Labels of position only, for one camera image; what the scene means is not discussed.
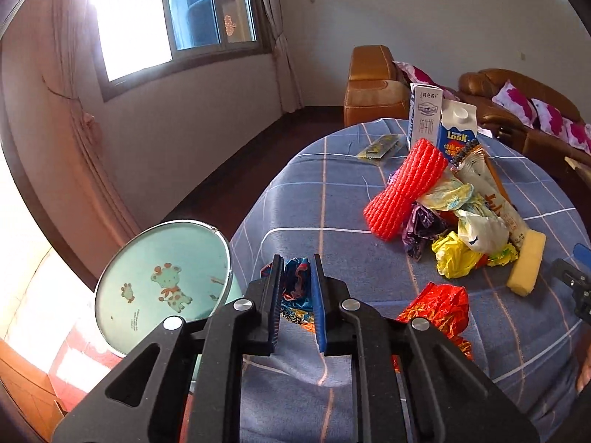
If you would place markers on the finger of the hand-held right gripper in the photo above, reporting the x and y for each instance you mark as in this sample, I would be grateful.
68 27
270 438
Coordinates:
572 279

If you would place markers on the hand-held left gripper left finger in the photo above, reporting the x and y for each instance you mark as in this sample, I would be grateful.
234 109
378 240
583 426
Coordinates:
277 295

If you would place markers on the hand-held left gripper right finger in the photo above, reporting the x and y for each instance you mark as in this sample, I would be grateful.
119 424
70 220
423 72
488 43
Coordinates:
316 304

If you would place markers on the colourful snack wrapper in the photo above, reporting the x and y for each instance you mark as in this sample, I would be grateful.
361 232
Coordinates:
298 286

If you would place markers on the purple printed plastic bag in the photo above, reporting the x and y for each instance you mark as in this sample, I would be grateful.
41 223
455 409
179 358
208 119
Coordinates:
418 230

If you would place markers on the teal cartoon print trash bin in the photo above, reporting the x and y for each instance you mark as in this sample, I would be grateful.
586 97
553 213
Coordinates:
152 258

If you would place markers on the yellow sponge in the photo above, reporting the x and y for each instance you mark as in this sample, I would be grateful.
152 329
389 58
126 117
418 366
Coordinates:
526 263

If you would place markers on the gold foil wrapper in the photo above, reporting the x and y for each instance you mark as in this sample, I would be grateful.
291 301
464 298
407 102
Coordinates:
502 254

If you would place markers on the white plastic bag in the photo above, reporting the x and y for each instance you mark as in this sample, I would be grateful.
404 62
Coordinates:
485 230

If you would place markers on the blue plaid tablecloth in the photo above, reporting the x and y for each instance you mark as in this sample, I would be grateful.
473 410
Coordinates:
323 203

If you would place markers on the yellow crumpled plastic bag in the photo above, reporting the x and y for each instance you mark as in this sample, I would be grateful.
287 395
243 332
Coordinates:
455 254

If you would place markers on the red orange foil wrapper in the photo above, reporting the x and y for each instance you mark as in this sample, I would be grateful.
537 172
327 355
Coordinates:
438 307

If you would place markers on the beige snack packet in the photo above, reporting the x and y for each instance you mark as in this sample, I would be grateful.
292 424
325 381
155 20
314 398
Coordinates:
489 180

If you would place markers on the red foam net sleeve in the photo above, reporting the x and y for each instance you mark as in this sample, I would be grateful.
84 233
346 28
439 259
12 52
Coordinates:
406 184

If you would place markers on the pale printed plastic bag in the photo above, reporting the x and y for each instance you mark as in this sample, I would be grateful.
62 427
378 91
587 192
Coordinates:
445 194

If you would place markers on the small yellow green packet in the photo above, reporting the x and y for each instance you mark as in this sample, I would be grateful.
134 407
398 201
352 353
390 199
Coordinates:
378 146

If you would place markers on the blue and white milk carton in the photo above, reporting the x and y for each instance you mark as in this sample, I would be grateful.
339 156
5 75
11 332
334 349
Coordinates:
455 134

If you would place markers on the tall white carton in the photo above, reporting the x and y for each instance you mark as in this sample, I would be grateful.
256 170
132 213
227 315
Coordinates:
425 120

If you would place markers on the brown leather armchair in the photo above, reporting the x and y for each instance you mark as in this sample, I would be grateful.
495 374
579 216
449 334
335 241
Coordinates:
369 97

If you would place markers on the brown wooden panel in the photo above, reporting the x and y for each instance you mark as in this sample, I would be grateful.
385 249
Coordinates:
23 387

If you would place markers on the pale pink tied curtain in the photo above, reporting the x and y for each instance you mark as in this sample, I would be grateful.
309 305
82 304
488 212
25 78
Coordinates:
78 101

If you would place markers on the window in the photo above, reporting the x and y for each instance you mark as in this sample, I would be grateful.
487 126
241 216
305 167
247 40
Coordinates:
198 4

